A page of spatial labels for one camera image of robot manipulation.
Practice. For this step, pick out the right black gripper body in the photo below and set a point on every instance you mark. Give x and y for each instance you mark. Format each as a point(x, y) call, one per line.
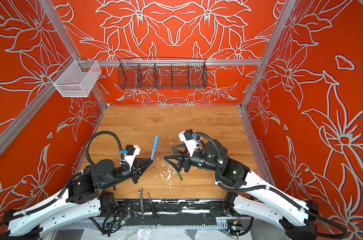
point(199, 161)

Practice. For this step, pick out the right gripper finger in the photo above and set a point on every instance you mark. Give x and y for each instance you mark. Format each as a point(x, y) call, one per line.
point(175, 162)
point(179, 150)

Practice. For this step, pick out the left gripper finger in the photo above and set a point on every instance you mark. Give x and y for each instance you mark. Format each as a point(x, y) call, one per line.
point(142, 170)
point(139, 162)

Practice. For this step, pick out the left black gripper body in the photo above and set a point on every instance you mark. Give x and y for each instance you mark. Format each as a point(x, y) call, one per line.
point(122, 175)

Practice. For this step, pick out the blue pen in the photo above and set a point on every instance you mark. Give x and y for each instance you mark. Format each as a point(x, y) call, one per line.
point(154, 147)

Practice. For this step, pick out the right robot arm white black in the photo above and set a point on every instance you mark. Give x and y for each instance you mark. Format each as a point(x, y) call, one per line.
point(250, 195)

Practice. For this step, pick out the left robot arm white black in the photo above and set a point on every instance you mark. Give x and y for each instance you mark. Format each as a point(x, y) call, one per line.
point(85, 195)

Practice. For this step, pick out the green pen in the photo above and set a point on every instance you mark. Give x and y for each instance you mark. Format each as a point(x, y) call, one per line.
point(179, 175)

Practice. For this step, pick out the black screwdriver tool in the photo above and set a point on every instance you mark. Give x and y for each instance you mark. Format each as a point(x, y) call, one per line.
point(153, 209)

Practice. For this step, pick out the silver wrench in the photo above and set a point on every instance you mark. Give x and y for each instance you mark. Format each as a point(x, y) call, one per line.
point(143, 219)

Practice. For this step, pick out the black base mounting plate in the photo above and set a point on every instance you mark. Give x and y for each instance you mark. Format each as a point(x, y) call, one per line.
point(174, 213)

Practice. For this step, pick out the white mesh basket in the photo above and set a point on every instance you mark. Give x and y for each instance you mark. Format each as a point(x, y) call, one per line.
point(76, 79)

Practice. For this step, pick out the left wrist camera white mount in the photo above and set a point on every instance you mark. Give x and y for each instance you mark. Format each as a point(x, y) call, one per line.
point(128, 156)

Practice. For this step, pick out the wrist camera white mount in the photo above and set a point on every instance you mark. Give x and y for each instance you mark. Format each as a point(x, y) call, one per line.
point(128, 156)
point(187, 137)

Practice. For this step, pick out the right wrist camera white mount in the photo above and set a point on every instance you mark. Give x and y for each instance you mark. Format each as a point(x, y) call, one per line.
point(187, 137)

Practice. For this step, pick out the black wire basket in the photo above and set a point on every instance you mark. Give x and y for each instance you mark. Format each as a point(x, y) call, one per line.
point(162, 74)

